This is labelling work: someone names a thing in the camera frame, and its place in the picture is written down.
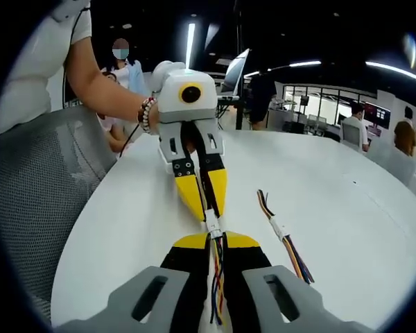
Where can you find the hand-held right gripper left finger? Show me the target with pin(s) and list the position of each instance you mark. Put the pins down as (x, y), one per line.
(125, 305)

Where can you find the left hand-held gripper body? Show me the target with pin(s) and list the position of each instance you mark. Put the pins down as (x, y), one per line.
(170, 100)

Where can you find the grey mesh office chair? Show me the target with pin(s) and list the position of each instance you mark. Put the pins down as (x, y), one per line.
(38, 190)

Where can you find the white office chair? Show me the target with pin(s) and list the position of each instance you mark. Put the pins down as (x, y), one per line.
(350, 137)
(391, 163)

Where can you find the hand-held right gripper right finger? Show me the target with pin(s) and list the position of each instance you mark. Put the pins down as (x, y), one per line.
(281, 305)

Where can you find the wall monitor with red screen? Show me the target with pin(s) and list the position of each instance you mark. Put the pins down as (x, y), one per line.
(378, 114)

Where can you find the black laptop stand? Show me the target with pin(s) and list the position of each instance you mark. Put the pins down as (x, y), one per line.
(241, 114)

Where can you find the open silver laptop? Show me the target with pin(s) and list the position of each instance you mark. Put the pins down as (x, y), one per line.
(235, 74)

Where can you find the ceiling light strip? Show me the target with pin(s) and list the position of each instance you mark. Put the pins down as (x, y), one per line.
(398, 71)
(190, 45)

